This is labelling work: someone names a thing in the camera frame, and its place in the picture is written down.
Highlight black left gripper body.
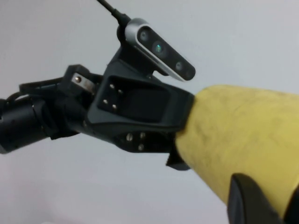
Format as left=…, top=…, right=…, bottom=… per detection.
left=85, top=50, right=196, bottom=154

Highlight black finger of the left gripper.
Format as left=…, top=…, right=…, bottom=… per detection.
left=165, top=139, right=191, bottom=172

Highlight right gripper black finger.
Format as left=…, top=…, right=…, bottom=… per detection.
left=228, top=173, right=287, bottom=224

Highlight yellow plastic cup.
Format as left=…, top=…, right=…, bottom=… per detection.
left=175, top=84, right=299, bottom=224

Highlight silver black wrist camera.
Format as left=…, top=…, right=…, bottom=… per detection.
left=125, top=18, right=196, bottom=82

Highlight black camera cable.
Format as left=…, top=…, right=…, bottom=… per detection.
left=97, top=0, right=131, bottom=26

